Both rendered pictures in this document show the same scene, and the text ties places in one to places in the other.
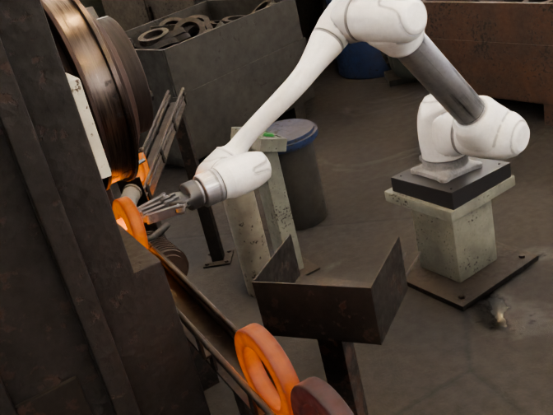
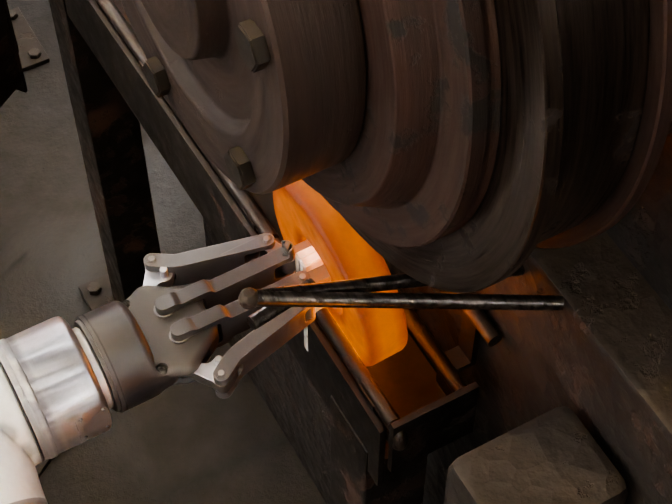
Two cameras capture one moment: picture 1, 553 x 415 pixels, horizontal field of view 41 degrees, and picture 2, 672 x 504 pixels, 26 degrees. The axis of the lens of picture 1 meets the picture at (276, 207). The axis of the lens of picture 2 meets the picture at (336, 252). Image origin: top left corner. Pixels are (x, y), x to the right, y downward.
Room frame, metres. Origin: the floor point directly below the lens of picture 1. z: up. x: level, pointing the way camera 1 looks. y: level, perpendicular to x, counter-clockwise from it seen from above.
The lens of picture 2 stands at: (2.36, 0.32, 1.65)
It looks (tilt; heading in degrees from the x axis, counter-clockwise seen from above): 54 degrees down; 176
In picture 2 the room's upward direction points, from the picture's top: straight up
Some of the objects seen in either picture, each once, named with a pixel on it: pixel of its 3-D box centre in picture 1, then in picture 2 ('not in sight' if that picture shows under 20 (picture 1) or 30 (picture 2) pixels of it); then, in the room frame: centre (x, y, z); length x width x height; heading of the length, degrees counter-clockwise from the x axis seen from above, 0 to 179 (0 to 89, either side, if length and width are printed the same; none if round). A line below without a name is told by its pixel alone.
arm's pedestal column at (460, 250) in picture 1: (454, 231); not in sight; (2.36, -0.61, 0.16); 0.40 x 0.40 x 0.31; 30
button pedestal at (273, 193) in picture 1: (275, 202); not in sight; (2.65, 0.00, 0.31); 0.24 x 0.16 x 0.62; 25
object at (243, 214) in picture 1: (248, 231); not in sight; (2.54, 0.13, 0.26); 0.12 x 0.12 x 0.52
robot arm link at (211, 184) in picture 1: (207, 188); (56, 384); (1.82, 0.16, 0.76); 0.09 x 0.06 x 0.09; 26
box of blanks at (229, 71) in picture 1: (202, 79); not in sight; (4.48, 0.25, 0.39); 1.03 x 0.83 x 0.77; 130
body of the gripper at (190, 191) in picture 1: (183, 198); (151, 341); (1.79, 0.23, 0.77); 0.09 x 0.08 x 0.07; 116
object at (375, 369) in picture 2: not in sight; (365, 349); (1.73, 0.39, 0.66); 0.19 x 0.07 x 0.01; 25
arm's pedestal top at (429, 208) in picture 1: (448, 188); not in sight; (2.36, -0.61, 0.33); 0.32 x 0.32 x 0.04; 30
